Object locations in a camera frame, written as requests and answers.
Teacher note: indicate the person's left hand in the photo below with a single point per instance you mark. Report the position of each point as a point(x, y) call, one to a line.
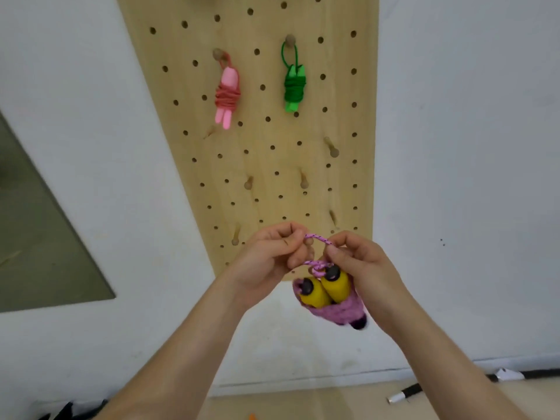
point(258, 266)

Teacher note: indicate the person's right hand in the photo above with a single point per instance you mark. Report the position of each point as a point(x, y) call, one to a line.
point(372, 275)

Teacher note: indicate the person's left thumb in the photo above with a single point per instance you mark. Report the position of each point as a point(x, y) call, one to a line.
point(306, 253)

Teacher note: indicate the person's right thumb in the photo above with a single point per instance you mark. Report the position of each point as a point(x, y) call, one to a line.
point(339, 258)

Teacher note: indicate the person's left forearm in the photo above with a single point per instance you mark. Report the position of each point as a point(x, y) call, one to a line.
point(179, 358)

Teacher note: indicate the person's right forearm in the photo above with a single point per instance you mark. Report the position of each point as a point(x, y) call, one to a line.
point(446, 367)

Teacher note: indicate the set of wooden pegs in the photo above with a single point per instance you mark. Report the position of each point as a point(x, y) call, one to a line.
point(334, 150)

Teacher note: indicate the wooden pegboard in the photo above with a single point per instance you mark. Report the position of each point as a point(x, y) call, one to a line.
point(262, 139)

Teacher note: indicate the short black and white stick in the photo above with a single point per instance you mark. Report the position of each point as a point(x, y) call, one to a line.
point(404, 392)

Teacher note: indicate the long black and white stick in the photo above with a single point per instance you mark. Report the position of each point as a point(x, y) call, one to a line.
point(533, 374)

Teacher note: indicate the grey glass panel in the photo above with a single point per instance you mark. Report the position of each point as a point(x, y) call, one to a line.
point(39, 240)

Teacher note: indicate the black object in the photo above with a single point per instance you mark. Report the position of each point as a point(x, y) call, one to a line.
point(70, 411)

